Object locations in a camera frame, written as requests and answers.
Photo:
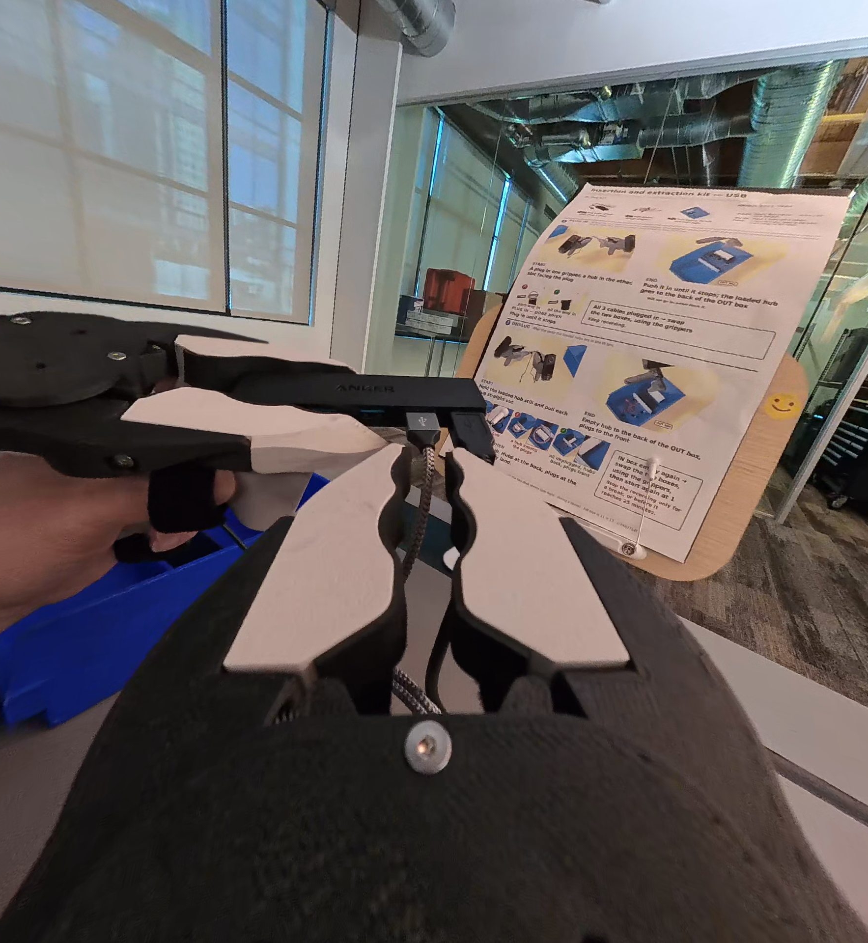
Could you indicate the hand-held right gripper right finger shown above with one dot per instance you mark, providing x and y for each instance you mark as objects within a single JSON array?
[{"x": 537, "y": 582}]

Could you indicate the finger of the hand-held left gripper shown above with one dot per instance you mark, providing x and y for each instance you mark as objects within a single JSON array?
[
  {"x": 257, "y": 427},
  {"x": 257, "y": 357}
]

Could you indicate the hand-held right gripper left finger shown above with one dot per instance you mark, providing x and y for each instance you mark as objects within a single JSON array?
[{"x": 316, "y": 574}]

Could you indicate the blue plastic bin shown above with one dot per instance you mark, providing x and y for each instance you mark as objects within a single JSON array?
[{"x": 95, "y": 648}]

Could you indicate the person's left hand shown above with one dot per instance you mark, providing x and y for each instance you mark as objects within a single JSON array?
[{"x": 36, "y": 545}]

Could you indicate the orange printer cover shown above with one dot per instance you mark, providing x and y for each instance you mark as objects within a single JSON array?
[{"x": 448, "y": 291}]

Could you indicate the wooden board stand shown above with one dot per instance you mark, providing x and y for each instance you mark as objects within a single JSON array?
[{"x": 743, "y": 501}]

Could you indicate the large window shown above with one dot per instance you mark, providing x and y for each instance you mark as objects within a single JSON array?
[{"x": 109, "y": 147}]

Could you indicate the printed instruction poster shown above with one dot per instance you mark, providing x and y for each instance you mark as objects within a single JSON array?
[{"x": 662, "y": 353}]

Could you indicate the yellow smiley sticker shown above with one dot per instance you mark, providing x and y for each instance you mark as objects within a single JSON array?
[{"x": 781, "y": 407}]

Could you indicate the silver ceiling ducts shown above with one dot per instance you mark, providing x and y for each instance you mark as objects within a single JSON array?
[{"x": 423, "y": 22}]

